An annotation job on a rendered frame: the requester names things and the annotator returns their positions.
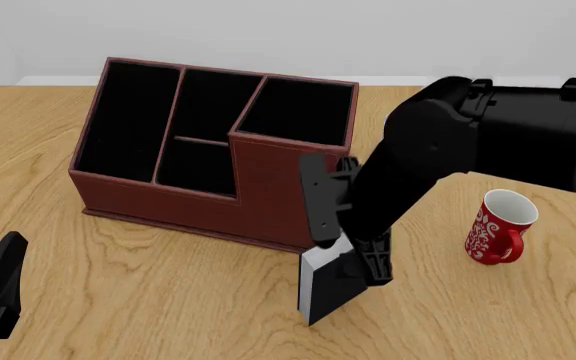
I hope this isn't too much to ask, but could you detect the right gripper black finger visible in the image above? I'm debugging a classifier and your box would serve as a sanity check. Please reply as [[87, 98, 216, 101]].
[[359, 228, 396, 289]]

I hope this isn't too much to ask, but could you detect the red-brown desk caddy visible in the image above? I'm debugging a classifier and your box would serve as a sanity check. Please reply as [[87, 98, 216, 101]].
[[67, 56, 360, 254]]

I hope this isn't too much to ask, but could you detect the black book with white pages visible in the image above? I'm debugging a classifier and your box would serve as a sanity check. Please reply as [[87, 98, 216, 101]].
[[297, 237, 369, 327]]

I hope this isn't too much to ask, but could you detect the red mug with white pattern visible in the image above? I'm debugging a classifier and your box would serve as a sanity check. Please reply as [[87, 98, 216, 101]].
[[464, 188, 540, 267]]

